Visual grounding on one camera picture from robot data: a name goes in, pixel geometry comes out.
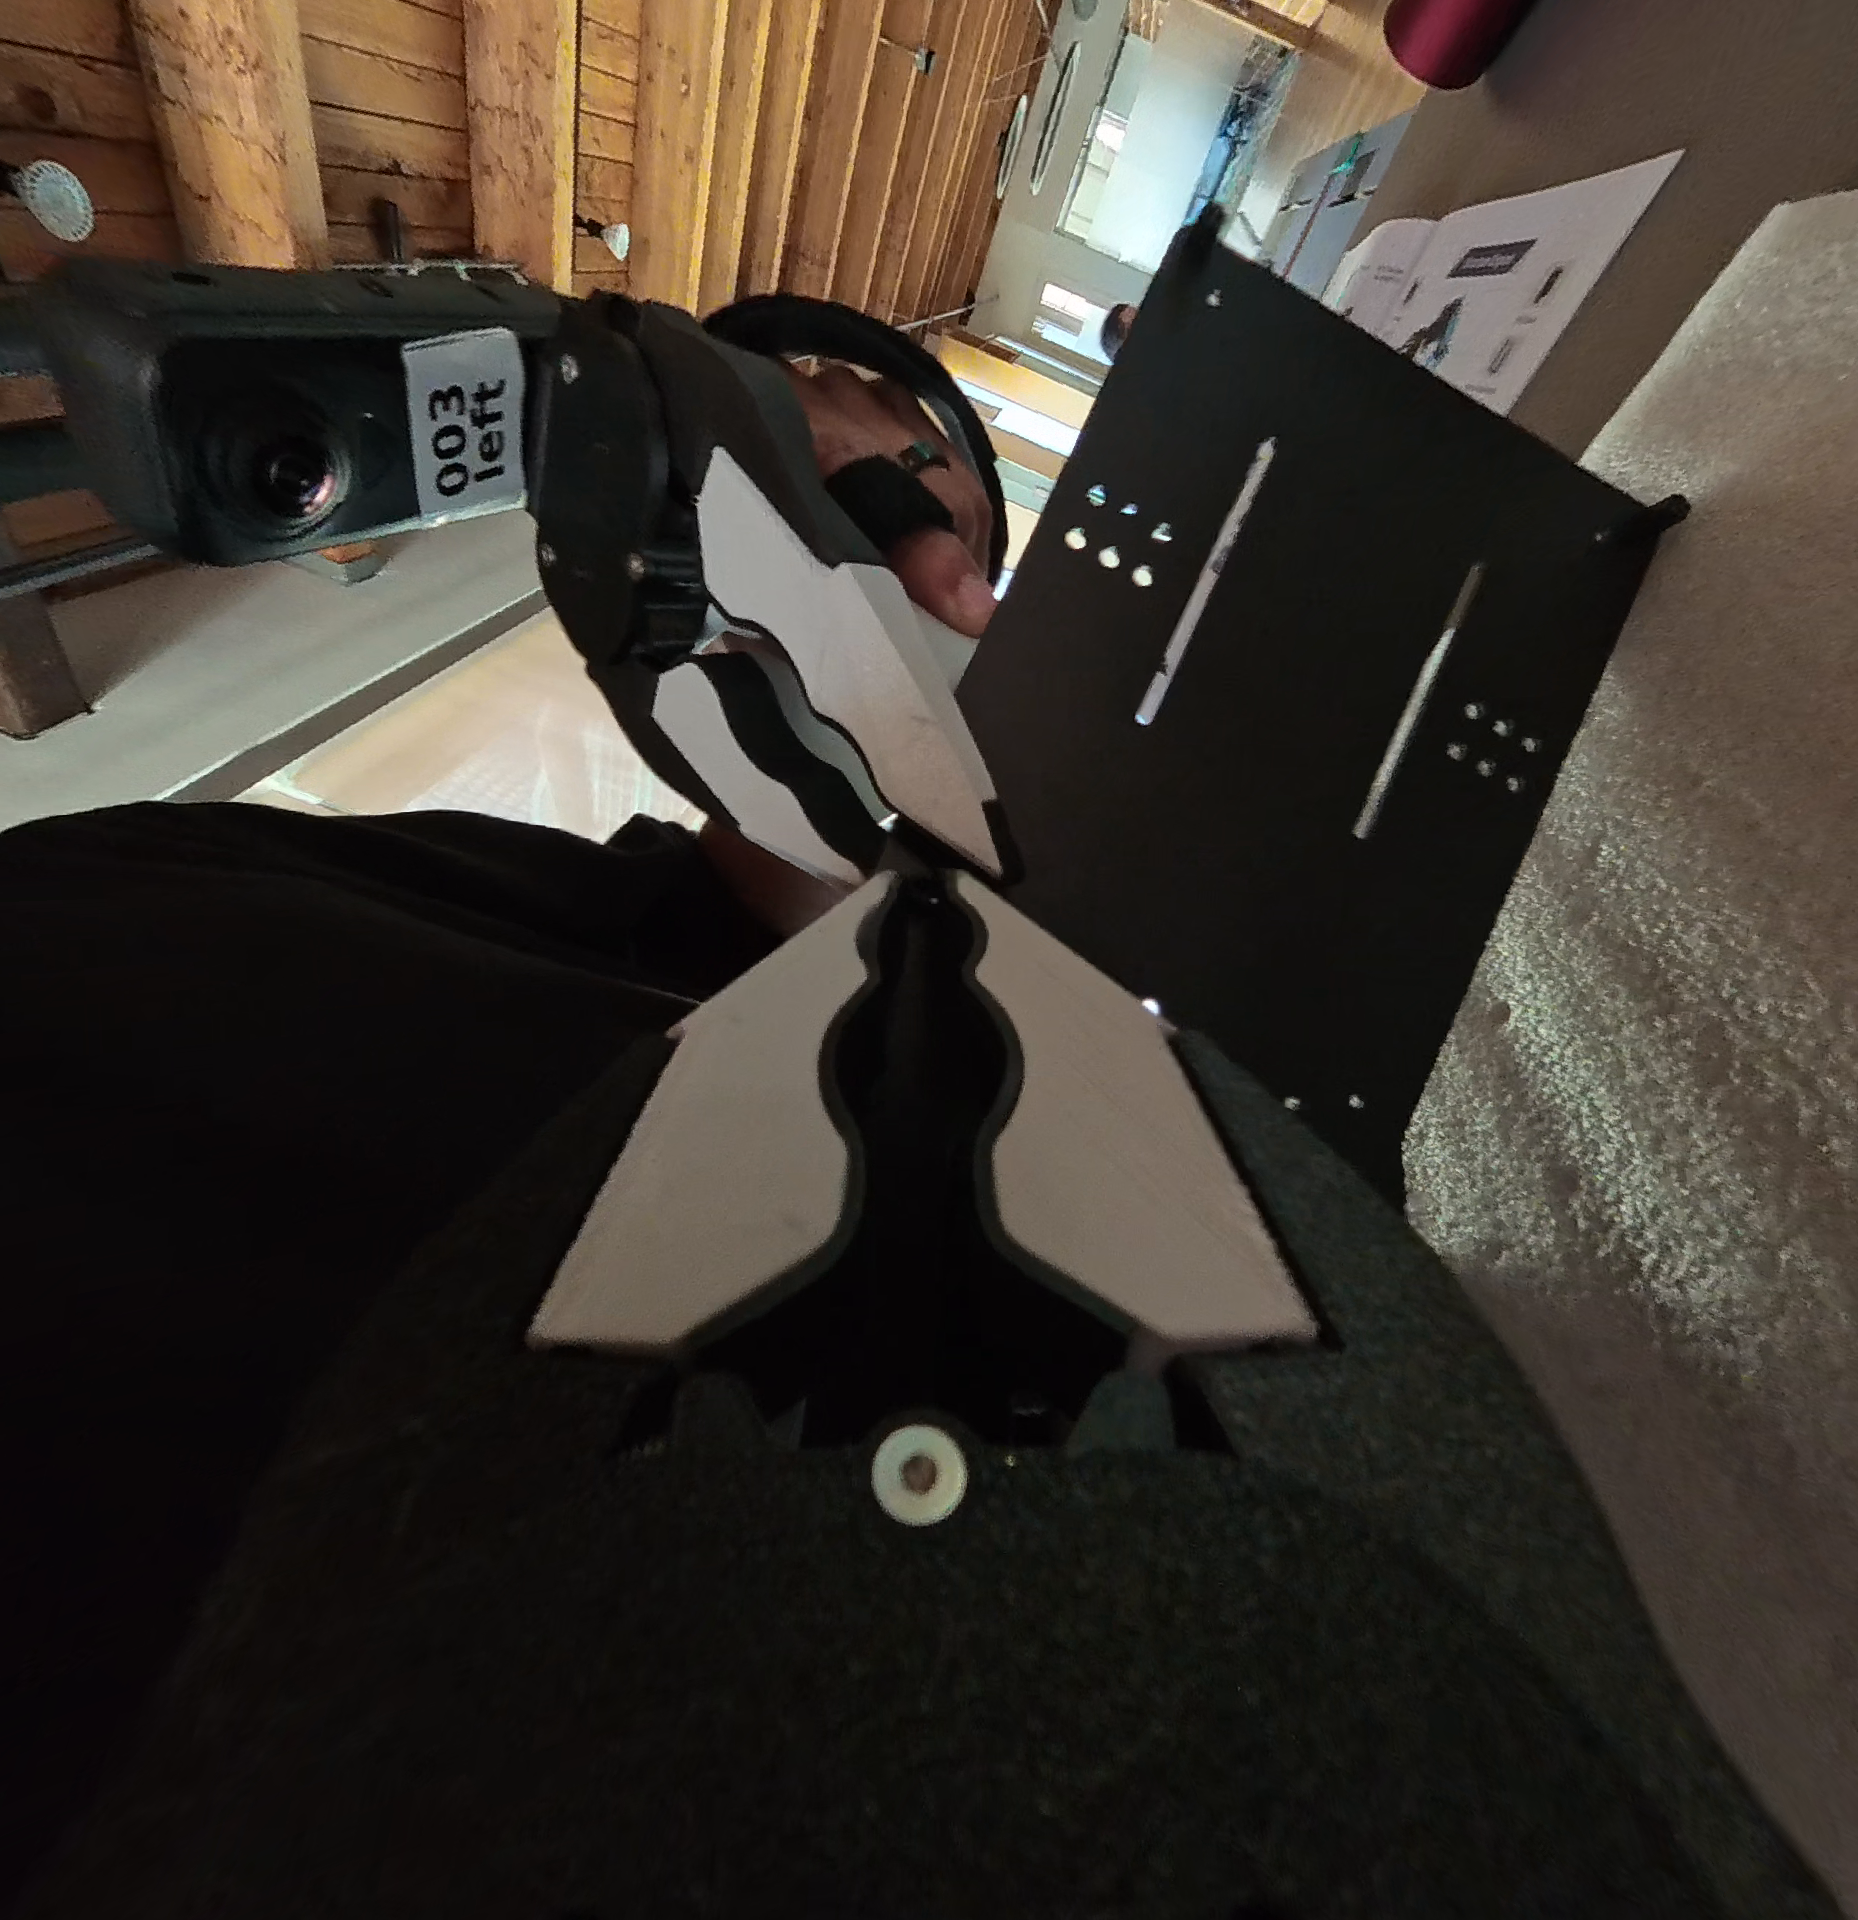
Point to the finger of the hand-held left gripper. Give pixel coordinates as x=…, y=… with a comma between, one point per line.
x=748, y=751
x=854, y=660

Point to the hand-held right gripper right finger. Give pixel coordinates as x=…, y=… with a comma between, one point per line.
x=1156, y=1186

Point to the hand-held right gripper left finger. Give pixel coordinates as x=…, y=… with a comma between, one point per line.
x=705, y=1186

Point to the black metal plate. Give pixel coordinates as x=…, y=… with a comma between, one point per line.
x=1319, y=900

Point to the person's left hand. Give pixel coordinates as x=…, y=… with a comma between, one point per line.
x=952, y=577

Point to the ceiling spot lamp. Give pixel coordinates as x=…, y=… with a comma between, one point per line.
x=606, y=235
x=52, y=197

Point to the white foam sheet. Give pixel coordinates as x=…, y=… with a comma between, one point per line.
x=1696, y=1051

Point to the printed instruction manual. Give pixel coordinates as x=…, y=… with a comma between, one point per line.
x=1530, y=256

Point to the maroon metal cylinder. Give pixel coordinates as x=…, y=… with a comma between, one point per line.
x=1454, y=38

